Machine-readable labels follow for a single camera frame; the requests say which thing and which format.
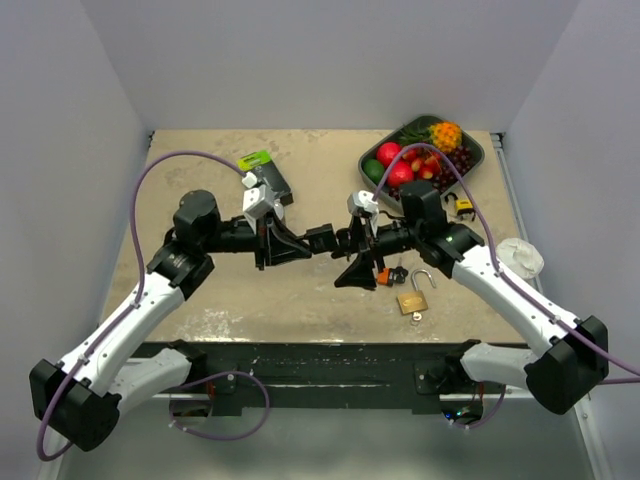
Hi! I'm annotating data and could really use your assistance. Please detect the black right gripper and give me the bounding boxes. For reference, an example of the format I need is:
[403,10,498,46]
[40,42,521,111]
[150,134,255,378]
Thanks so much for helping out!
[331,214,423,289]

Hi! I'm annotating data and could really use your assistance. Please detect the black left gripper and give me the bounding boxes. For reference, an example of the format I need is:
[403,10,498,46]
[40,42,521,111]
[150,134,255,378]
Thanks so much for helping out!
[202,206,312,270]

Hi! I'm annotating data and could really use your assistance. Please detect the orange black padlock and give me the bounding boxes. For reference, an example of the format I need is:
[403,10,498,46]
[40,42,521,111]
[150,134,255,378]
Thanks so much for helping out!
[376,268,395,287]

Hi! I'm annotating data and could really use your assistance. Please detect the black KAIJING padlock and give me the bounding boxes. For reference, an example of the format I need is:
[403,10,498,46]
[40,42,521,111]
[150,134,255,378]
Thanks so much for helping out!
[302,223,337,255]

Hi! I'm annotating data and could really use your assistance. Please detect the orange padlock key bunch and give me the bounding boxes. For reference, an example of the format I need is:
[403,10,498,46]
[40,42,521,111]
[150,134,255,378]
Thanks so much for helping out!
[389,257,409,285]

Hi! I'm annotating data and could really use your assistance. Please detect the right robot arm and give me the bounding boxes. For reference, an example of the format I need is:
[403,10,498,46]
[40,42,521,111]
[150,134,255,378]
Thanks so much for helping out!
[332,181,609,415]

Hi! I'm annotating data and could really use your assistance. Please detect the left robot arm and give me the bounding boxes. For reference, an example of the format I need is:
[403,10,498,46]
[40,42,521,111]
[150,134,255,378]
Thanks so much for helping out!
[29,186,313,452]

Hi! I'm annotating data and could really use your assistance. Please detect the silver pull-tab tin can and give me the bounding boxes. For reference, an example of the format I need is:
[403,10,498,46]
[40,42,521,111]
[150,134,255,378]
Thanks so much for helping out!
[273,200,285,222]

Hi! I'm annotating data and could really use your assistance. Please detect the Gillette razor box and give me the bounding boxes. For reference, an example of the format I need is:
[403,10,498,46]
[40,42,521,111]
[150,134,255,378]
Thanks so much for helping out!
[237,150,294,206]

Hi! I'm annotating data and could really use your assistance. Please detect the brass padlock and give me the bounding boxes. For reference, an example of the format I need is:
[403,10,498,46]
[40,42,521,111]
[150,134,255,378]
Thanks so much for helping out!
[396,269,437,316]

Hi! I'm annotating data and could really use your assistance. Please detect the green lime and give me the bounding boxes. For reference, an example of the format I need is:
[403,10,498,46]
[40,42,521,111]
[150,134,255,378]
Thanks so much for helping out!
[362,159,386,185]

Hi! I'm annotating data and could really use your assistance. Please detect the red apple lower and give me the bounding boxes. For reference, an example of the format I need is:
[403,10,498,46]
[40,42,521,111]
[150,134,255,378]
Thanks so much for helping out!
[386,161,414,188]

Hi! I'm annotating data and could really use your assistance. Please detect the red apple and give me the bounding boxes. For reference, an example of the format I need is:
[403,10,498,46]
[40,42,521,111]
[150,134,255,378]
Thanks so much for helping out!
[376,142,402,168]
[386,161,414,188]

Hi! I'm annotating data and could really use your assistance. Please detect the red apple upper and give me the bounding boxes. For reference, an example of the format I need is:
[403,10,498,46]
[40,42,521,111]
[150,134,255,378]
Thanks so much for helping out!
[376,142,402,168]

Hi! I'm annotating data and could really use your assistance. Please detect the red yellow cherries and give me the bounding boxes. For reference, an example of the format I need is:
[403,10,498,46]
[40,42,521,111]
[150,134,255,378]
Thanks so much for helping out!
[402,147,442,180]

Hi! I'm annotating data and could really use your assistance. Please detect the yellow black padlock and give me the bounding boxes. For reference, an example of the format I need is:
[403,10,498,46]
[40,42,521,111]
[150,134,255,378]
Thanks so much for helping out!
[444,192,476,222]

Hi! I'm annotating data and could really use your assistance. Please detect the dark red grape bunch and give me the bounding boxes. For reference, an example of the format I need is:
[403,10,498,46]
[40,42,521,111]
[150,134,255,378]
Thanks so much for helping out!
[387,146,476,200]

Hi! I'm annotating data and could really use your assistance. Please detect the green leafy sprig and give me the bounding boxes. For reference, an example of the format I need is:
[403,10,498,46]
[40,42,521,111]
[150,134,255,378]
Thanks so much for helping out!
[397,123,431,146]

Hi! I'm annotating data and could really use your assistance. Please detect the orange yellow pineapple toy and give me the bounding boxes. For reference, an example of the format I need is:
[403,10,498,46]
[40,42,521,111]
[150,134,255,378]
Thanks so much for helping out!
[428,122,462,154]

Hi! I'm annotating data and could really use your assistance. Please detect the white paper roll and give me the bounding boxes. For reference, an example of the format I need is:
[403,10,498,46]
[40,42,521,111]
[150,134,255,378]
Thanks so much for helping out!
[496,238,544,280]

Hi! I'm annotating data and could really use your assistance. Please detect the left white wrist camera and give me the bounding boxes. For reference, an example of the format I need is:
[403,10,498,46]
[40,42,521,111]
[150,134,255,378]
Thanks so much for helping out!
[242,185,276,221]

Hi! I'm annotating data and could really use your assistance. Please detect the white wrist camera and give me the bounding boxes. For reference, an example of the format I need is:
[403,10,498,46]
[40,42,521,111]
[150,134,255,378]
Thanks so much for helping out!
[242,185,276,221]
[347,190,379,217]

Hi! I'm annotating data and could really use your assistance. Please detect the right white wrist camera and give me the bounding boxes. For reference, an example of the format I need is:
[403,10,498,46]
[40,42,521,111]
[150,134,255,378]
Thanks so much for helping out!
[347,190,379,217]

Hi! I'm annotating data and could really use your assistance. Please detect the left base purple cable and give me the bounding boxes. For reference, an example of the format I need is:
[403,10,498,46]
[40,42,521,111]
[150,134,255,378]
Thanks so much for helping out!
[168,371,272,441]

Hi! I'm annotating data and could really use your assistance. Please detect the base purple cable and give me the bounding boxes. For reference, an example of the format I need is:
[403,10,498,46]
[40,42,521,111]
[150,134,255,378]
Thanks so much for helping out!
[168,371,272,441]
[447,384,507,430]

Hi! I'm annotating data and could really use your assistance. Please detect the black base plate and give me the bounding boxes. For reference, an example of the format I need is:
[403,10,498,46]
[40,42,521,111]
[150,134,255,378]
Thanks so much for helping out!
[172,340,476,416]

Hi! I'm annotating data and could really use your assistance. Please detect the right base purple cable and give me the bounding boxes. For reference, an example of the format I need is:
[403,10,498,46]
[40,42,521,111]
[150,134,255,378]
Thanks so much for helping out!
[447,384,507,430]

